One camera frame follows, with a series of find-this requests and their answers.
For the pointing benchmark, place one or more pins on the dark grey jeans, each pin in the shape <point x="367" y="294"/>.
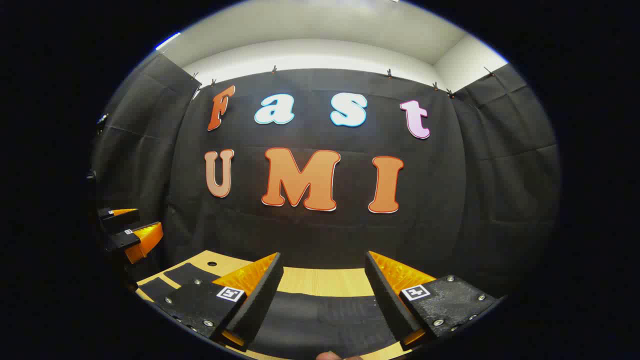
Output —
<point x="320" y="320"/>

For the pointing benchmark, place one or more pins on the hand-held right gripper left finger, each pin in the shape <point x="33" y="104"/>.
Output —
<point x="260" y="300"/>

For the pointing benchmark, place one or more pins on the row of small cloth clips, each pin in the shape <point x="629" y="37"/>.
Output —
<point x="389" y="73"/>

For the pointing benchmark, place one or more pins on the ceiling light strip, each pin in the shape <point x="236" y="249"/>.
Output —
<point x="167" y="41"/>

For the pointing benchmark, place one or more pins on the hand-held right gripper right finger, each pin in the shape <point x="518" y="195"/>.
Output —
<point x="390" y="300"/>

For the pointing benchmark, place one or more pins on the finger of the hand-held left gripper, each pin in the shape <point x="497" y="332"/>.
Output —
<point x="117" y="219"/>
<point x="140" y="240"/>

